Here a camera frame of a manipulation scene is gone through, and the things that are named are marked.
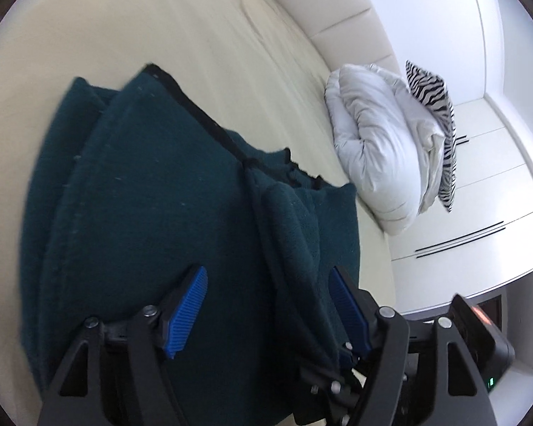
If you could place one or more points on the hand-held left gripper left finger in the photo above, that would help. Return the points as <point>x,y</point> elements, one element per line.
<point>184,315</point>

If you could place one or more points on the white wardrobe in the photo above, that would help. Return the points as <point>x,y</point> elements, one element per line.
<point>471,195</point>

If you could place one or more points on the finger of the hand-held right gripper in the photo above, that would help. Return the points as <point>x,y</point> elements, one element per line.
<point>324,390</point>

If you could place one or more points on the zebra striped pillow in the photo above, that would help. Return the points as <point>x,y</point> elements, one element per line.
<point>427,85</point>

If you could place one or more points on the dark green sweater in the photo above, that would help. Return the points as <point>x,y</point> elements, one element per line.
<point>160,208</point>

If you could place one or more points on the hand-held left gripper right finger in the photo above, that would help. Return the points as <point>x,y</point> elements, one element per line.
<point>348,310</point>

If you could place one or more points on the beige bed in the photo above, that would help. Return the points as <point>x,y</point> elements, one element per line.
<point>160,17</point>

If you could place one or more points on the cream padded headboard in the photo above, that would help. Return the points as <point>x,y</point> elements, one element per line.
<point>337,9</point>

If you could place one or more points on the white folded duvet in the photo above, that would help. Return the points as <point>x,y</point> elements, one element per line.
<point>373,142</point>

